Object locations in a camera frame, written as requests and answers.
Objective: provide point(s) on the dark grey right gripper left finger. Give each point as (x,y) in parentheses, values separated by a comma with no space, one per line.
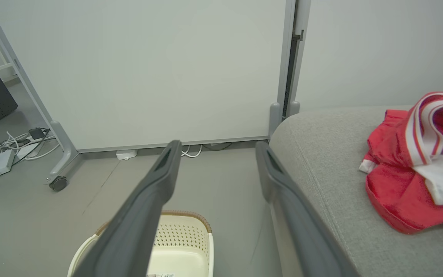
(137,215)

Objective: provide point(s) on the small white plastic box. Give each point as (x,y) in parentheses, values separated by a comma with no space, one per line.
(126,154)

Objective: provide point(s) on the light grey fabric sofa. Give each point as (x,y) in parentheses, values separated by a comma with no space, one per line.
(360,238)

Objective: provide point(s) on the red garment with white trim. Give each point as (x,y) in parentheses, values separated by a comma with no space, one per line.
(402,192)

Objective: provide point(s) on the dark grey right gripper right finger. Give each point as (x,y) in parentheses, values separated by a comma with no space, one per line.
(294,215)

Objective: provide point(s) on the white partition panel grey frame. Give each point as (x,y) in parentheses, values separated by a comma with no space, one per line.
(379,50)

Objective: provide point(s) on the wide white partition panel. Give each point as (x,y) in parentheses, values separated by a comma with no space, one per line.
(148,69)

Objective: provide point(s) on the black power adapter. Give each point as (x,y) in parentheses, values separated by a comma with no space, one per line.
(36,133)

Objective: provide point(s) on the cream perforated laundry basket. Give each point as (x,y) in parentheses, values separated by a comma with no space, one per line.
(183,246)

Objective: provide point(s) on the black caster wheel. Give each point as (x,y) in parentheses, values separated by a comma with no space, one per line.
(58,184)

